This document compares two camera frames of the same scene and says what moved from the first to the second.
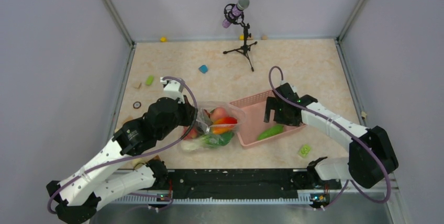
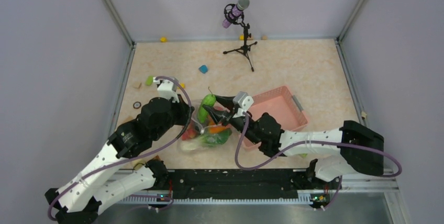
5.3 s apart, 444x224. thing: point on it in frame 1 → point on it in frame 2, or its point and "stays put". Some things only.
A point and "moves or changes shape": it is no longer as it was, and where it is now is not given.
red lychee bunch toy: x=193 y=134 stays put
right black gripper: x=273 y=103 → x=218 y=116
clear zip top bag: x=217 y=123 stays put
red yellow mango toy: x=224 y=125 stays put
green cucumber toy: x=271 y=131 moves or changes shape
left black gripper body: x=183 y=116 stays put
